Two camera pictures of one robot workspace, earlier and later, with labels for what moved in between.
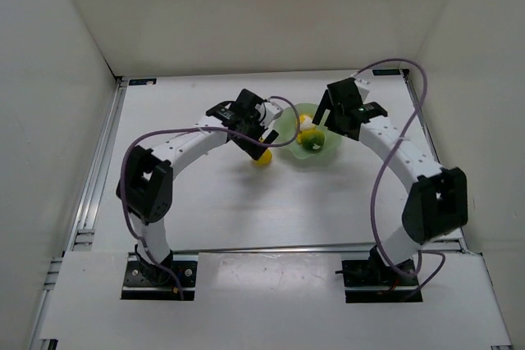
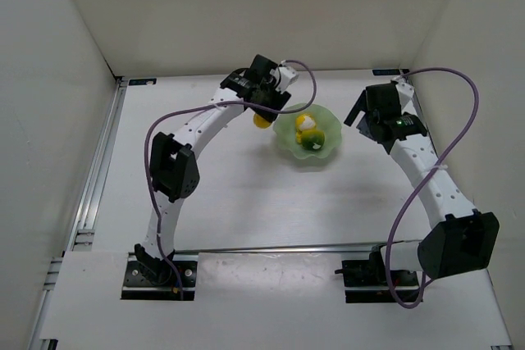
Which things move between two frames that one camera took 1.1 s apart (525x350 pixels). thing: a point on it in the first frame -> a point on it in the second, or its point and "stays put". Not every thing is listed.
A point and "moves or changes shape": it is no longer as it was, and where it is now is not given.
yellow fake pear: x=265 y=159 moves or changes shape
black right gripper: x=332 y=116 -> x=365 y=121
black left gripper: x=249 y=137 -> x=273 y=103
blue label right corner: x=386 y=72 stays put
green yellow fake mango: x=311 y=140 stays put
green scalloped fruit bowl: x=286 y=122 stays put
